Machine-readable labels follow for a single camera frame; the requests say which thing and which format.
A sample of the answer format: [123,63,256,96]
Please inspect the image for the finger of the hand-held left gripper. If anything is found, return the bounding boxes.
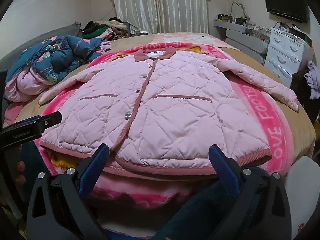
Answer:
[5,116,42,127]
[30,112,63,133]

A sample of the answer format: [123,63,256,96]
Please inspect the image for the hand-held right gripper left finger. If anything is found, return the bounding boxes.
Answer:
[26,143,110,240]

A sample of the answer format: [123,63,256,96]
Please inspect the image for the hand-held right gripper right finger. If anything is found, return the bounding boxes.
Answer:
[208,144,292,240]

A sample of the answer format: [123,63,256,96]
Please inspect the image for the pink quilted jacket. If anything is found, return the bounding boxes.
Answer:
[39,47,299,176]

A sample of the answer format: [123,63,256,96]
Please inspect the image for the pile of folded clothes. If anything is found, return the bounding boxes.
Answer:
[82,17,131,42]

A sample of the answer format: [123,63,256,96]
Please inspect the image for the person's left hand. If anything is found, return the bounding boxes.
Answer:
[15,161,26,185]

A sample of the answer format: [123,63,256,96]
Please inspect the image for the blue floral quilt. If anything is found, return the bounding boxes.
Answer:
[4,35,112,128]

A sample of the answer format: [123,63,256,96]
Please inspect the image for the pink printed blanket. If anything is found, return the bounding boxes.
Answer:
[40,41,295,210]

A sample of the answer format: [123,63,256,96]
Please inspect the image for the white rounded object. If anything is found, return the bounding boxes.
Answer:
[284,154,320,232]

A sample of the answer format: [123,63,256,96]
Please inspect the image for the grey pillow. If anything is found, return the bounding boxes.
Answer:
[0,22,82,64]

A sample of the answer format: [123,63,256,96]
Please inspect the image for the dark fuzzy cloth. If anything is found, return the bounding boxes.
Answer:
[291,67,320,122]

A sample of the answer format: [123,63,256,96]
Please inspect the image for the tan bed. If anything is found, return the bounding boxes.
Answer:
[0,32,317,163]

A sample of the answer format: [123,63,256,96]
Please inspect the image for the grey headboard shelf with clutter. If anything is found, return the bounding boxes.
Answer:
[213,18,271,64]

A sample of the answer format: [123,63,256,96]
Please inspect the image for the white drawer chest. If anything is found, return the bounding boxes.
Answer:
[264,27,313,88]

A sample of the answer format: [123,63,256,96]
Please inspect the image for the lavender cloth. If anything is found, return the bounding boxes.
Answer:
[307,60,320,92]

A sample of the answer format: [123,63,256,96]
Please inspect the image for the pink cat print towel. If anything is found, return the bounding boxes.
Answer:
[150,32,226,48]

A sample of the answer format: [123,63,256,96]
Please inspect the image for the clutter of small table items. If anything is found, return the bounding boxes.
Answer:
[217,13,272,40]

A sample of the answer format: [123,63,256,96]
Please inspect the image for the white striped curtain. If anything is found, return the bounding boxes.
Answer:
[112,0,209,34]

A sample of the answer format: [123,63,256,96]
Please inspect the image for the white wall cable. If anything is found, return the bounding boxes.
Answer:
[230,1,248,18]

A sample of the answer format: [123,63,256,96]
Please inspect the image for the black wall television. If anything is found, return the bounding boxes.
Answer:
[263,0,310,23]

